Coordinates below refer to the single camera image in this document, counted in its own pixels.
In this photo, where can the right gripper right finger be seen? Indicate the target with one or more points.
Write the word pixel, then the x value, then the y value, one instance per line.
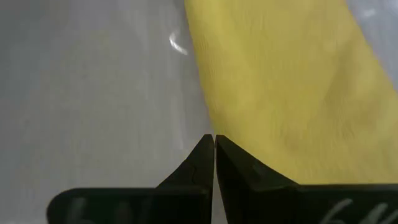
pixel 239 174

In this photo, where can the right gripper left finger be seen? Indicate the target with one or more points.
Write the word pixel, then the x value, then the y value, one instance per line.
pixel 202 171

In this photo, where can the yellow microfiber towel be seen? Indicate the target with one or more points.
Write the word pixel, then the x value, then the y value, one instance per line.
pixel 295 93

